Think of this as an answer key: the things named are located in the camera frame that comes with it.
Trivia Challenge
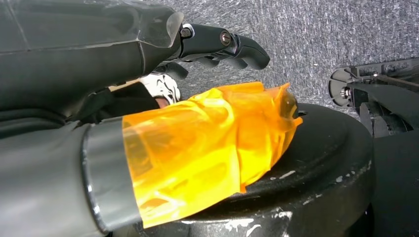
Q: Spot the black machine frame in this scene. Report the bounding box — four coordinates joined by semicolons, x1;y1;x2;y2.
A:
328;58;419;237

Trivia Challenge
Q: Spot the orange translucent tape wrap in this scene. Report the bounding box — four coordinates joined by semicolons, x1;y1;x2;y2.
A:
122;81;303;230

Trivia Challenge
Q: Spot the black round base plate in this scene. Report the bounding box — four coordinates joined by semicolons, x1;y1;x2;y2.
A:
111;103;376;237

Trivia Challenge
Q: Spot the pale slipper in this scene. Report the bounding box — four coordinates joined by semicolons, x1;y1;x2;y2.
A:
139;73;181;105

